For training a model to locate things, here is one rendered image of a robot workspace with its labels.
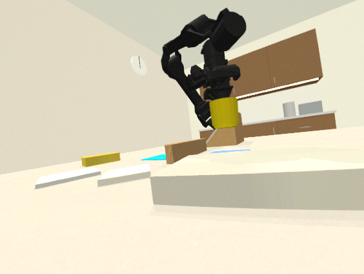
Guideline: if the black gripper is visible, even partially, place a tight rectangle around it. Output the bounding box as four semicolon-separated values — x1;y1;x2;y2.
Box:
203;56;241;101

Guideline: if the yellow cup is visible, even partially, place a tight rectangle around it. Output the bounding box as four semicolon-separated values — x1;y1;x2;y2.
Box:
209;97;239;129

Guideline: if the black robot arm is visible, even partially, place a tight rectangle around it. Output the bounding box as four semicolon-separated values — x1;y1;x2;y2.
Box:
161;8;247;130

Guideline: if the brown wooden bar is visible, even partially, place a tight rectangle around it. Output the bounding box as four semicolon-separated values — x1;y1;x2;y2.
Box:
165;138;207;164

